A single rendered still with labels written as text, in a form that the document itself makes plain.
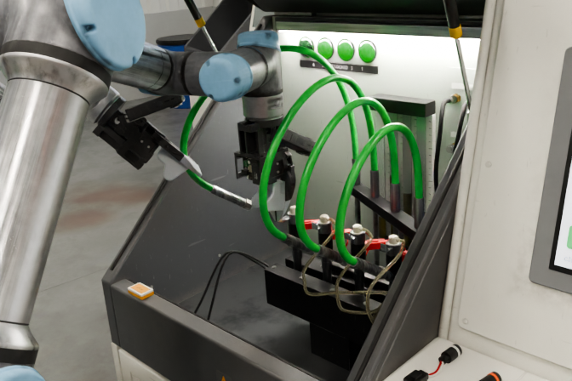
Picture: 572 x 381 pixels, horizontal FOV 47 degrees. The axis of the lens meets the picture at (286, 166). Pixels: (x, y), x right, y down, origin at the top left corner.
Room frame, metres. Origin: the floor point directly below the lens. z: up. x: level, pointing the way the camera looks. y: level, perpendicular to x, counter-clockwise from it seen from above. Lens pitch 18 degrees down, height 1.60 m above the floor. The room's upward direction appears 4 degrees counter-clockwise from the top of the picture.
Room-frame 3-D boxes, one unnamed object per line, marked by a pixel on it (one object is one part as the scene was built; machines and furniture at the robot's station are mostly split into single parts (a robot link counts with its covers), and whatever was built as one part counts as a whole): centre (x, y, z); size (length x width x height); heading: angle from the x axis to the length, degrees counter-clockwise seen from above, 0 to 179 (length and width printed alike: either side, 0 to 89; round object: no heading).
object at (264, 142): (1.17, 0.04, 1.25); 0.09 x 0.08 x 0.12; 135
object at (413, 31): (1.40, -0.20, 1.43); 0.54 x 0.03 x 0.02; 45
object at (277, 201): (1.16, 0.03, 1.15); 0.06 x 0.03 x 0.09; 135
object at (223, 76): (1.09, 0.09, 1.41); 0.11 x 0.11 x 0.08; 65
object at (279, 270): (1.13, -0.09, 0.91); 0.34 x 0.10 x 0.15; 45
